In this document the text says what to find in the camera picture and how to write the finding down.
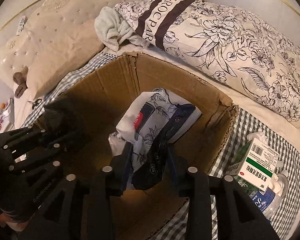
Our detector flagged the tufted cream headboard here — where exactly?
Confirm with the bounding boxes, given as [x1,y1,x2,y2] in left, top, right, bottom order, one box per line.
[0,0,123,88]

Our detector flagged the mint green towel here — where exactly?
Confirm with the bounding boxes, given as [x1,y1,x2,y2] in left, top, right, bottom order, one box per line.
[94,7,150,51]

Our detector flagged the green white medicine box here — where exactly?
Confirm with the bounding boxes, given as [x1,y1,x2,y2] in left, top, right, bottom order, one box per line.
[225,139,279,191]

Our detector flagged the beige pillow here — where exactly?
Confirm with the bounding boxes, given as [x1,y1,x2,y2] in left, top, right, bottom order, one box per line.
[26,20,104,99]

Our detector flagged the clear jar blue label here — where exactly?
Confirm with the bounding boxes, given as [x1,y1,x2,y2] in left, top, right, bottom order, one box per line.
[250,170,289,220]

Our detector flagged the floral tissue pack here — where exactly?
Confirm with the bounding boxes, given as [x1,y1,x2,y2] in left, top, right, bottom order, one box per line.
[108,88,202,190]

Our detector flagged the black scissors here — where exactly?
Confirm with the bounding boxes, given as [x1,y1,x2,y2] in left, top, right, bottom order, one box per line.
[27,98,43,110]

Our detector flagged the cardboard box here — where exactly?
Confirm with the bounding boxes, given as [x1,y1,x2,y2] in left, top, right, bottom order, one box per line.
[33,51,240,240]

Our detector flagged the white star-shaped object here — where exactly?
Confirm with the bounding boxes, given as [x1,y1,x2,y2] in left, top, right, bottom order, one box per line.
[246,131,267,143]

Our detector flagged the floral duvet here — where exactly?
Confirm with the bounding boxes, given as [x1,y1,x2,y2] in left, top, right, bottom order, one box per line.
[115,0,300,128]

